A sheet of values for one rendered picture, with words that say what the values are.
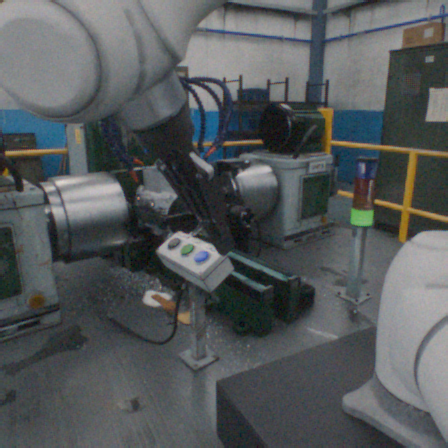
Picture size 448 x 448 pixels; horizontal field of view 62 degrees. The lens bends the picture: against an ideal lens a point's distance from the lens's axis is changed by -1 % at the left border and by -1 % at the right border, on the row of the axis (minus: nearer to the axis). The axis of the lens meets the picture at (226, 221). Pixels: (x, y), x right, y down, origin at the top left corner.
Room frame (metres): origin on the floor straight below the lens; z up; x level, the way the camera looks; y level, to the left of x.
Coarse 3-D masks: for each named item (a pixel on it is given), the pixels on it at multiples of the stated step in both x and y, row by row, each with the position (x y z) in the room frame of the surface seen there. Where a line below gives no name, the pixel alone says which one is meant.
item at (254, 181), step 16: (224, 160) 1.40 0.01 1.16; (240, 160) 1.42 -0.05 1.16; (256, 160) 1.45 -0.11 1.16; (224, 176) 1.37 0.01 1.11; (240, 176) 1.33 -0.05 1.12; (256, 176) 1.37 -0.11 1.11; (272, 176) 1.43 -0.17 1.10; (224, 192) 1.33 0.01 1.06; (240, 192) 1.31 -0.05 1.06; (256, 192) 1.34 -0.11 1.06; (272, 192) 1.40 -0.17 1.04; (256, 208) 1.36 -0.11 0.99; (272, 208) 1.45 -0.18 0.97
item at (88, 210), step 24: (48, 192) 0.96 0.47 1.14; (72, 192) 0.98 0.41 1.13; (96, 192) 1.01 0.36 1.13; (120, 192) 1.05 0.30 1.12; (48, 216) 0.97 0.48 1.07; (72, 216) 0.94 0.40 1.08; (96, 216) 0.98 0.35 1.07; (120, 216) 1.02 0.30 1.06; (72, 240) 0.93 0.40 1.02; (96, 240) 0.98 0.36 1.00; (120, 240) 1.03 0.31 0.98
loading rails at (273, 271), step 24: (240, 264) 1.03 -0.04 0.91; (264, 264) 0.99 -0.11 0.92; (216, 288) 0.95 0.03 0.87; (240, 288) 0.87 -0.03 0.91; (264, 288) 0.83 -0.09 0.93; (288, 288) 0.88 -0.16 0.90; (240, 312) 0.87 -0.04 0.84; (264, 312) 0.82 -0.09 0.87; (288, 312) 0.88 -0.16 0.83; (240, 336) 0.82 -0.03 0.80; (264, 336) 0.82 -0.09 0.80
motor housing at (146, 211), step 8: (152, 192) 1.25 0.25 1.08; (168, 192) 1.20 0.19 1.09; (136, 200) 1.27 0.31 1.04; (144, 200) 1.23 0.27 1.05; (176, 200) 1.38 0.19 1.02; (136, 208) 1.27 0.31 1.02; (144, 208) 1.23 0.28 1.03; (152, 208) 1.19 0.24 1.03; (160, 208) 1.16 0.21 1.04; (168, 208) 1.14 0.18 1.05; (176, 208) 1.37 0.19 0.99; (184, 208) 1.33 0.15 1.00; (144, 216) 1.23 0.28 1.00; (152, 216) 1.19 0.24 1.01; (160, 216) 1.13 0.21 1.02; (152, 224) 1.19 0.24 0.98; (160, 224) 1.14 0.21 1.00; (176, 224) 1.30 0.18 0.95; (184, 224) 1.28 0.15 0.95; (192, 224) 1.26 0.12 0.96; (200, 224) 1.23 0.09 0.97; (184, 232) 1.22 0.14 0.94; (192, 232) 1.21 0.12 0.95
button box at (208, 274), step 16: (192, 240) 0.75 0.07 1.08; (160, 256) 0.76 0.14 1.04; (176, 256) 0.72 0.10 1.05; (192, 256) 0.70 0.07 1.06; (208, 256) 0.68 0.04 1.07; (224, 256) 0.68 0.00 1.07; (176, 272) 0.75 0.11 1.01; (192, 272) 0.66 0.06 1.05; (208, 272) 0.65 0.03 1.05; (224, 272) 0.68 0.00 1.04; (208, 288) 0.65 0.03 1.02
